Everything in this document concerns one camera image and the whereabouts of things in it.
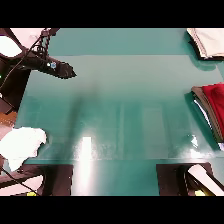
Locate black cable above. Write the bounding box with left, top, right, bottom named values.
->
left=0, top=30, right=46, bottom=92

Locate white garment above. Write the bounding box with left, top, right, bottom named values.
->
left=0, top=126, right=48, bottom=173

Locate cream garment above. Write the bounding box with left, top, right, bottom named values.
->
left=186, top=27, right=224, bottom=59

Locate red garment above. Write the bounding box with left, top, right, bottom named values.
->
left=201, top=82, right=224, bottom=141

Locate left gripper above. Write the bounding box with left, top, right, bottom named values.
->
left=43, top=59, right=70, bottom=80

